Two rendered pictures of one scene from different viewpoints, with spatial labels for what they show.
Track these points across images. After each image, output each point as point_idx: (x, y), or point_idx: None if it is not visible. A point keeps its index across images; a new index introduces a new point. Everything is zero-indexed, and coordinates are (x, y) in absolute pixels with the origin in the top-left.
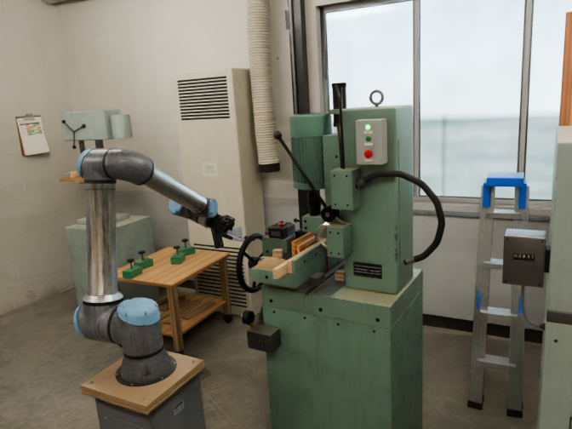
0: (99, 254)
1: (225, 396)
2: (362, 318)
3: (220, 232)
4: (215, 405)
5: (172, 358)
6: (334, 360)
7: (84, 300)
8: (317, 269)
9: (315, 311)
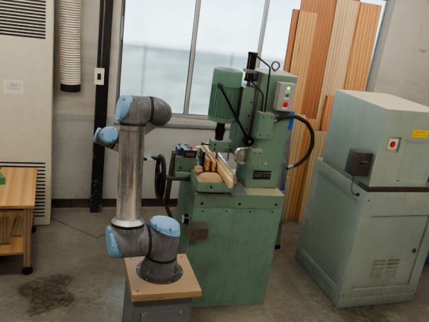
0: (138, 185)
1: (106, 289)
2: (266, 205)
3: None
4: (107, 297)
5: None
6: (242, 235)
7: (126, 225)
8: None
9: (235, 205)
